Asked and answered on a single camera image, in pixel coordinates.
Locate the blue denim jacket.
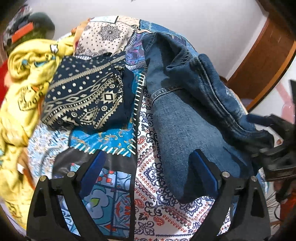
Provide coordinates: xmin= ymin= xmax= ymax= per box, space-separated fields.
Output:
xmin=142 ymin=32 xmax=274 ymax=204

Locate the blue patchwork bedspread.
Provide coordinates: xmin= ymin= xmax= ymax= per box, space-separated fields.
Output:
xmin=29 ymin=16 xmax=215 ymax=240

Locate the wooden wardrobe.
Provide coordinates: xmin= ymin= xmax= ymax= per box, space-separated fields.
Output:
xmin=226 ymin=17 xmax=295 ymax=111

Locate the navy patterned folded garment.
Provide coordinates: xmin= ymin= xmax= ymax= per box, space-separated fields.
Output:
xmin=41 ymin=52 xmax=134 ymax=132

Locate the yellow cartoon blanket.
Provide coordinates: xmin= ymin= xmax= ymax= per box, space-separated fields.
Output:
xmin=1 ymin=37 xmax=74 ymax=228

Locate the orange box on pile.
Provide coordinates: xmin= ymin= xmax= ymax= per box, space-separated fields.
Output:
xmin=11 ymin=22 xmax=34 ymax=43

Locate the dark green cushion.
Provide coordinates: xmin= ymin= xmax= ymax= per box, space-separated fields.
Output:
xmin=28 ymin=12 xmax=55 ymax=39

